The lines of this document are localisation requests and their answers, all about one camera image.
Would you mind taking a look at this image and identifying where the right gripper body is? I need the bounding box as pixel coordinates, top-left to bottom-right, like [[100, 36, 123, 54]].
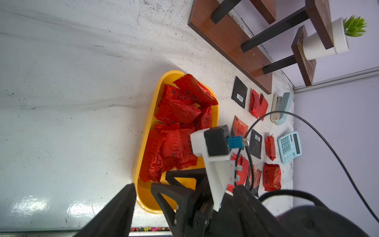
[[174, 176, 215, 237]]

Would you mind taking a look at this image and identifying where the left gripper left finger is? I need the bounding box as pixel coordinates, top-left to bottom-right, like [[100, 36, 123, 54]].
[[76, 184, 136, 237]]

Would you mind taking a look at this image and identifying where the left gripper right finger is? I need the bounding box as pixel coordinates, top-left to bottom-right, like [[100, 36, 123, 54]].
[[234, 185, 292, 237]]

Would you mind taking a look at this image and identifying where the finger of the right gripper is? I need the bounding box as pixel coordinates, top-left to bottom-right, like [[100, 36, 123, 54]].
[[151, 183, 194, 234], [165, 168, 206, 190]]

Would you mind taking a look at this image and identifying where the red foil tea bag front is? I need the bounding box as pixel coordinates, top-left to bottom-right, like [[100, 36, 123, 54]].
[[263, 163, 281, 192]]

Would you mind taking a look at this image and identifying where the black red label tea bag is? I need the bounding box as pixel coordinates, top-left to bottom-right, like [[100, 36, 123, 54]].
[[231, 116, 249, 138]]

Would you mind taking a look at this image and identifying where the black tea bag barcode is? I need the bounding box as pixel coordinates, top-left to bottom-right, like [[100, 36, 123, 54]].
[[231, 77, 247, 109]]

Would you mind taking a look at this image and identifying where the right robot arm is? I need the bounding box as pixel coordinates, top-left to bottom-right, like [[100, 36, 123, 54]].
[[151, 168, 366, 237]]

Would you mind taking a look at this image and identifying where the yellow storage box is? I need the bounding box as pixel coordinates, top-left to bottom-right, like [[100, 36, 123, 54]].
[[133, 70, 220, 214]]

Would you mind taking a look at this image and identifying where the red foil tea bags pile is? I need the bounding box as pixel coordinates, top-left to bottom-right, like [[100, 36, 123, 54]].
[[139, 74, 218, 182]]

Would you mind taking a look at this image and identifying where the light blue calculator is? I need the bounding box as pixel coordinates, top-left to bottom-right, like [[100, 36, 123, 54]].
[[277, 131, 302, 165]]

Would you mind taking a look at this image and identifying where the light blue stapler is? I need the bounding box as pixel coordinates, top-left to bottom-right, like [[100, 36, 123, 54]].
[[270, 92, 293, 125]]

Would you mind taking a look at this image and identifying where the brown wooden tiered stand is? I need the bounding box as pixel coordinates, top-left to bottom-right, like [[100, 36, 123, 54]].
[[188, 1, 334, 94]]

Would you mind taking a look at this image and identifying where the white potted green plant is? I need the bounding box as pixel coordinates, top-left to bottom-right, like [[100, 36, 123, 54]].
[[301, 15, 368, 61]]

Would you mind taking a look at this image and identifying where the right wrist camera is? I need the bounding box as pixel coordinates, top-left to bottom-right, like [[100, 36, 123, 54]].
[[190, 125, 249, 212]]

